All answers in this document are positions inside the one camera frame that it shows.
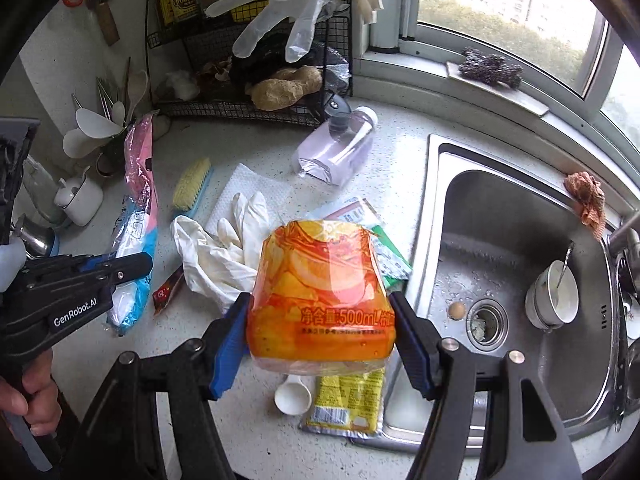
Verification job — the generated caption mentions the red sauce packet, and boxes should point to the red sauce packet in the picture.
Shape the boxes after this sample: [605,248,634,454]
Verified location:
[152,266,184,315]

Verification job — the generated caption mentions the white latex glove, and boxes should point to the white latex glove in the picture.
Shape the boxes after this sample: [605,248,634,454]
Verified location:
[170,192,271,313]

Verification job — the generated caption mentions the orange plastic drink bottle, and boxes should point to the orange plastic drink bottle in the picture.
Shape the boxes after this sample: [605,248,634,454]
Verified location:
[246,220,396,376]

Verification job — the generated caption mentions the person's left hand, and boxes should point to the person's left hand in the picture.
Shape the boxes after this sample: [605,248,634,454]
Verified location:
[0,349,62,437]

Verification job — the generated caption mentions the pink blue snack bag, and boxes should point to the pink blue snack bag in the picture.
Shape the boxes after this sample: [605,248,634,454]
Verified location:
[107,113,157,336]

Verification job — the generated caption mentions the small steel pot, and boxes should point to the small steel pot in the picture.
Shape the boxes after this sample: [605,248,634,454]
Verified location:
[14,214,60,259]

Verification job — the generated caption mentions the clear glass jar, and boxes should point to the clear glass jar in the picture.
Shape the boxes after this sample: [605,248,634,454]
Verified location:
[23,155,66,226]

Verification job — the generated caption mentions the white ceramic condiment jar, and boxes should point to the white ceramic condiment jar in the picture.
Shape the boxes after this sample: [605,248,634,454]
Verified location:
[54,166,103,228]

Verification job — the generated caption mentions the dark utensil holder cup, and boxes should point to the dark utensil holder cup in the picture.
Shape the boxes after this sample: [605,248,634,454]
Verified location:
[96,130,127,179]

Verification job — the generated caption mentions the yellow bristle scrub brush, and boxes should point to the yellow bristle scrub brush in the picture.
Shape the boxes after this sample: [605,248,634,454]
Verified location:
[172,157,213,218]

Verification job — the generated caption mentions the white bowl in sink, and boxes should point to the white bowl in sink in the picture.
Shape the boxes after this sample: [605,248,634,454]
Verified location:
[525,260,579,332]

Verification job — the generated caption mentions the white paper towel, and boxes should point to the white paper towel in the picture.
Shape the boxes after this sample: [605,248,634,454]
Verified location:
[204,164,292,235]

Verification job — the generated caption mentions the white measuring spoon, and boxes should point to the white measuring spoon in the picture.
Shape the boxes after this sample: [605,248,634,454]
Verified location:
[274,375,312,416]

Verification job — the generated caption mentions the garlic bulb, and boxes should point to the garlic bulb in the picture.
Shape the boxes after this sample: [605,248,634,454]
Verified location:
[155,70,201,101]

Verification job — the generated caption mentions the yellow snack packet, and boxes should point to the yellow snack packet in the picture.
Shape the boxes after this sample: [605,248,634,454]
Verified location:
[299,368,385,439]

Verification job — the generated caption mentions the stainless steel sink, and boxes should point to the stainless steel sink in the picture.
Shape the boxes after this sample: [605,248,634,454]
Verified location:
[349,133,640,456]

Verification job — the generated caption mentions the green white packet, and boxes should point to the green white packet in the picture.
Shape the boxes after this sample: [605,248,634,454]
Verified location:
[369,226,412,290]

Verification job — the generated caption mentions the steel faucet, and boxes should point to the steel faucet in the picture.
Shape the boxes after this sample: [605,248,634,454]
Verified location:
[608,210,640,300]

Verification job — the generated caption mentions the clear purple plastic bottle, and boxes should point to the clear purple plastic bottle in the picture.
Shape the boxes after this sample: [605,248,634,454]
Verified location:
[292,106,378,188]

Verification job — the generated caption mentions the white medicine box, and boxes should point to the white medicine box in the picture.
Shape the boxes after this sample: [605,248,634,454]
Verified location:
[305,196,384,229]

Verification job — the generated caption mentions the ginger root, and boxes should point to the ginger root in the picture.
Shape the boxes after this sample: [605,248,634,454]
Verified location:
[247,65,322,112]

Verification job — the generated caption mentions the orange dish rag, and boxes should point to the orange dish rag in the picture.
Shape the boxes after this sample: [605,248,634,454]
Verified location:
[563,171,605,240]

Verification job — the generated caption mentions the translucent hanging glove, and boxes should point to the translucent hanging glove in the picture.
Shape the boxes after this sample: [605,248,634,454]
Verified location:
[205,0,330,64]

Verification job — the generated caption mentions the steel wool scourer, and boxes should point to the steel wool scourer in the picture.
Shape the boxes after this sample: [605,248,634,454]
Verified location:
[458,48,522,90]

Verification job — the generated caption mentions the black wire rack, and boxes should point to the black wire rack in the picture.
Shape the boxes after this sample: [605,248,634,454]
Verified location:
[145,0,352,127]

